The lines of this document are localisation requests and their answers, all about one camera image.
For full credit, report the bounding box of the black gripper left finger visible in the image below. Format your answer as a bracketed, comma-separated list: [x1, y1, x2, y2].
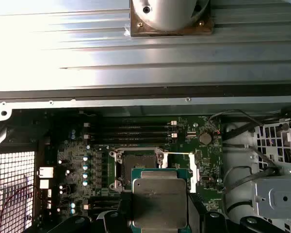
[59, 193, 134, 233]

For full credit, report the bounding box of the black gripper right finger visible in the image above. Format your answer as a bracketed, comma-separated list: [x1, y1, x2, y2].
[187, 193, 274, 233]

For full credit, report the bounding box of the silver CPU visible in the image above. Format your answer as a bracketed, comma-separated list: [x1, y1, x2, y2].
[130, 166, 194, 230]

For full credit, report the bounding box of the metal socket cover frame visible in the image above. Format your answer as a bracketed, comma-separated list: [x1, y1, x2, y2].
[160, 151, 200, 194]

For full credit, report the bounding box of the black RAM slot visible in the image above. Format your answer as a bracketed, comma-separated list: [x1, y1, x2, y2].
[83, 126, 178, 132]
[83, 138, 178, 144]
[91, 197, 121, 203]
[83, 120, 178, 127]
[83, 132, 178, 139]
[83, 203, 119, 211]

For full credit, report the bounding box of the metal CPU socket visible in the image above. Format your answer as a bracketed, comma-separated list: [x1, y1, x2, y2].
[114, 147, 166, 194]

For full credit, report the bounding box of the green motherboard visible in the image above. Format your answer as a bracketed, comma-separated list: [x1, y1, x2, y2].
[37, 114, 225, 233]

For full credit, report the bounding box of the grey metal disk bay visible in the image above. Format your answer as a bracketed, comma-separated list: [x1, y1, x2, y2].
[254, 175, 291, 233]

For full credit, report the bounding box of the round coin battery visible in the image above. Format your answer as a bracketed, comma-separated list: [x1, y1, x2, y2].
[198, 132, 212, 146]

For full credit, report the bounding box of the black PC case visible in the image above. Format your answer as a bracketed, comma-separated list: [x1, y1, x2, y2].
[0, 90, 291, 233]

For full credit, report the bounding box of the thin grey fan wire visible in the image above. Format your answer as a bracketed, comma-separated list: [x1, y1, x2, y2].
[207, 109, 286, 134]

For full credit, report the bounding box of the square brown base plate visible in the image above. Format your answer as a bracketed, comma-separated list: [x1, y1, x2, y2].
[129, 0, 213, 37]

